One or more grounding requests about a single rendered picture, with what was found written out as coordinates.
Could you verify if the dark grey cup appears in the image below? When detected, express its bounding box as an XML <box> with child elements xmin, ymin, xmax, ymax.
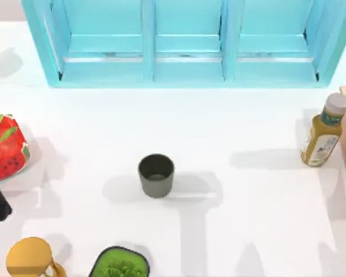
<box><xmin>137</xmin><ymin>154</ymin><xmax>175</xmax><ymax>199</ymax></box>

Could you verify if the red watermelon-print carton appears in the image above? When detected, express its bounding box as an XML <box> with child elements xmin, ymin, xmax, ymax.
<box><xmin>0</xmin><ymin>113</ymin><xmax>31</xmax><ymax>182</ymax></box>

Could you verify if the light blue rack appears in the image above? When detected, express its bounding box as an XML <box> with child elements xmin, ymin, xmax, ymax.
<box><xmin>21</xmin><ymin>0</ymin><xmax>346</xmax><ymax>89</ymax></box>

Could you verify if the yellow-green bottle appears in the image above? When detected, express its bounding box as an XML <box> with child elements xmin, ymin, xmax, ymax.
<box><xmin>300</xmin><ymin>92</ymin><xmax>346</xmax><ymax>168</ymax></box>

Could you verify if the yellow mug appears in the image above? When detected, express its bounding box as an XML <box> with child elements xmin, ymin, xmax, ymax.
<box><xmin>6</xmin><ymin>237</ymin><xmax>67</xmax><ymax>277</ymax></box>

